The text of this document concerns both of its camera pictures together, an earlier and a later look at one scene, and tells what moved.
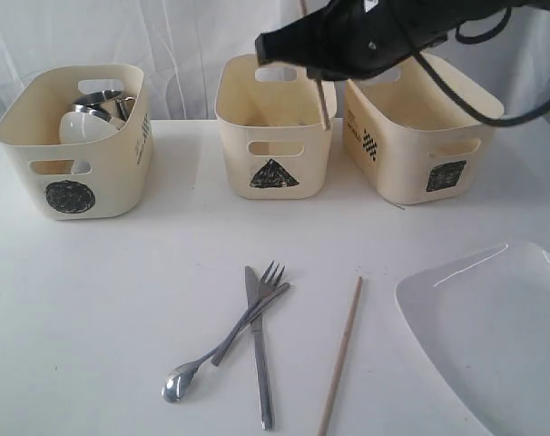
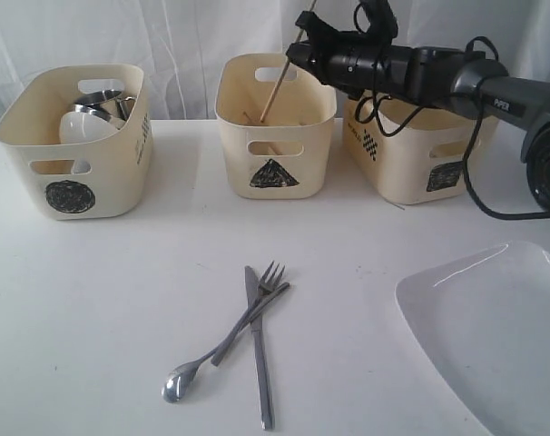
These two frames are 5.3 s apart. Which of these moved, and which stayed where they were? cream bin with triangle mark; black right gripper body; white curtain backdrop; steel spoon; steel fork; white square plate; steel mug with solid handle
Moved: black right gripper body
Stayed: steel fork; white square plate; white curtain backdrop; steel spoon; cream bin with triangle mark; steel mug with solid handle
